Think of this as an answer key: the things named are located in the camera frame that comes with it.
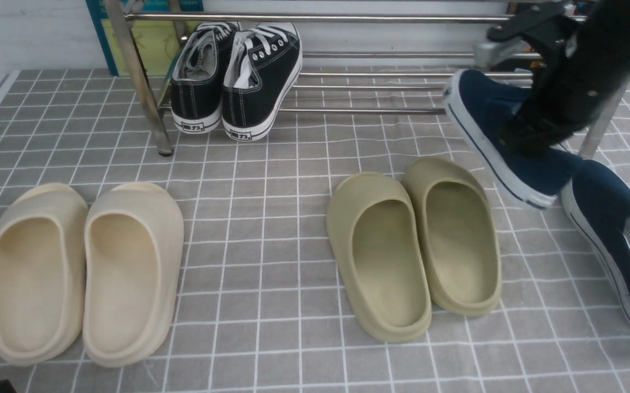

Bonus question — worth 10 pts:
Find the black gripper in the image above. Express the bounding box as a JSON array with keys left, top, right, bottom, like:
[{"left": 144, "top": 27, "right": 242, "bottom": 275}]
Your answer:
[{"left": 497, "top": 49, "right": 629, "bottom": 159}]

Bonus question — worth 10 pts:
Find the navy slip-on shoe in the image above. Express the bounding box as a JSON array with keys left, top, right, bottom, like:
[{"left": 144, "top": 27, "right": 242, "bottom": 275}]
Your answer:
[
  {"left": 442, "top": 69, "right": 584, "bottom": 210},
  {"left": 561, "top": 159, "right": 630, "bottom": 323}
]

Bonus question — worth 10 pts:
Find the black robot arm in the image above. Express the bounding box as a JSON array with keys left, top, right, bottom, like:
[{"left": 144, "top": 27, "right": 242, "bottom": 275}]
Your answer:
[{"left": 487, "top": 1, "right": 630, "bottom": 156}]

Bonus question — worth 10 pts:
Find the metal shoe rack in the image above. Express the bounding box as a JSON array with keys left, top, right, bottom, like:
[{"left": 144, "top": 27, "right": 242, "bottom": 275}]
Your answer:
[{"left": 102, "top": 1, "right": 629, "bottom": 158}]

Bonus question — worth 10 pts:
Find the right olive foam slipper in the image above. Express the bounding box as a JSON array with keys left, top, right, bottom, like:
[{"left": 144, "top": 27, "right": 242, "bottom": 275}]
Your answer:
[{"left": 402, "top": 157, "right": 502, "bottom": 318}]

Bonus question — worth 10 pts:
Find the olive foam slipper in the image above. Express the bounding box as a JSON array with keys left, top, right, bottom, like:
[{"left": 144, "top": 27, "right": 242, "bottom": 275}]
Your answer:
[
  {"left": 402, "top": 157, "right": 502, "bottom": 318},
  {"left": 326, "top": 172, "right": 432, "bottom": 343}
]

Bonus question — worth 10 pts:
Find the left olive foam slipper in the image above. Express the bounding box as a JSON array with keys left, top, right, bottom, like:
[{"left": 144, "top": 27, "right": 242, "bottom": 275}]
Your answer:
[{"left": 326, "top": 172, "right": 432, "bottom": 343}]

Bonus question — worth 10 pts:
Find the right black canvas sneaker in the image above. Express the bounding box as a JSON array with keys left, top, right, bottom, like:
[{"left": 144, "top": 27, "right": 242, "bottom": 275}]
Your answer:
[{"left": 221, "top": 22, "right": 303, "bottom": 142}]

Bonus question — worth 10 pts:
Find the black canvas sneaker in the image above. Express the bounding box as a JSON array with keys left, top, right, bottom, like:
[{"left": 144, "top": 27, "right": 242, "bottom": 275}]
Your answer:
[
  {"left": 170, "top": 22, "right": 242, "bottom": 134},
  {"left": 221, "top": 22, "right": 303, "bottom": 142}
]

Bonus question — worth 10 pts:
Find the left black canvas sneaker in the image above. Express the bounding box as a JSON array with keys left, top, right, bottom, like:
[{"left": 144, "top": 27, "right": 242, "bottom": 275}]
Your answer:
[{"left": 170, "top": 22, "right": 242, "bottom": 134}]

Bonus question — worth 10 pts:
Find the grey checked table cloth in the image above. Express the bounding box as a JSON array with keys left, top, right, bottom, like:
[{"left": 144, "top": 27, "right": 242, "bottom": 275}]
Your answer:
[{"left": 0, "top": 69, "right": 630, "bottom": 392}]

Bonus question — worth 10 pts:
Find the teal and yellow book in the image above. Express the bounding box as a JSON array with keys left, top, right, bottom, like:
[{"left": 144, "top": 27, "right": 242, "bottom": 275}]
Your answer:
[{"left": 86, "top": 1, "right": 178, "bottom": 77}]

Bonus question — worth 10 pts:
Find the right cream foam slipper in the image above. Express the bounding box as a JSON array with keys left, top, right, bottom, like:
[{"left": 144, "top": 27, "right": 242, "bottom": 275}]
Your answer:
[{"left": 82, "top": 182, "right": 184, "bottom": 367}]

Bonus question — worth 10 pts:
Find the cream foam slipper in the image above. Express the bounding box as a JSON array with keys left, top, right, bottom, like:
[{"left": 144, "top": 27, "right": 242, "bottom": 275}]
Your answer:
[
  {"left": 0, "top": 182, "right": 88, "bottom": 366},
  {"left": 82, "top": 182, "right": 184, "bottom": 367}
]

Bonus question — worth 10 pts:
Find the left cream foam slipper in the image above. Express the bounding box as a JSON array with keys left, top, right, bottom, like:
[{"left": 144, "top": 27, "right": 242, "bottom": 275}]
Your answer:
[{"left": 0, "top": 182, "right": 88, "bottom": 366}]

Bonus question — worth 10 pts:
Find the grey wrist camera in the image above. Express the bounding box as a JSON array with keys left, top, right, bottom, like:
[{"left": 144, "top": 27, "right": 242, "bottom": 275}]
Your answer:
[{"left": 473, "top": 38, "right": 541, "bottom": 72}]

